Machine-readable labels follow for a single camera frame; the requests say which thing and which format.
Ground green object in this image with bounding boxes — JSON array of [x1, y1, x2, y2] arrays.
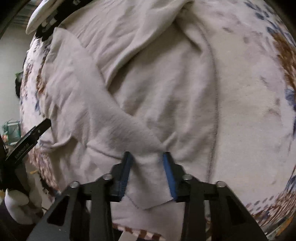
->
[[2, 119, 22, 141]]

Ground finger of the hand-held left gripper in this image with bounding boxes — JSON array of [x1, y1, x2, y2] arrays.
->
[[5, 118, 52, 163]]

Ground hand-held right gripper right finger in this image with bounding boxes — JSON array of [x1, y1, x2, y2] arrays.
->
[[162, 151, 269, 241]]

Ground white folded garment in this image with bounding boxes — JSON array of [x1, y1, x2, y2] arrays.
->
[[26, 0, 78, 35]]

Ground beige small garment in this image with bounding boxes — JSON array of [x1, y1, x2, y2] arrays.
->
[[39, 0, 234, 233]]

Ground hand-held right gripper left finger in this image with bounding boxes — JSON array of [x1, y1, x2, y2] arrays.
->
[[26, 151, 134, 241]]

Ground floral printed blanket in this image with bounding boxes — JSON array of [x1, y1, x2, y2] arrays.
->
[[20, 0, 296, 241]]

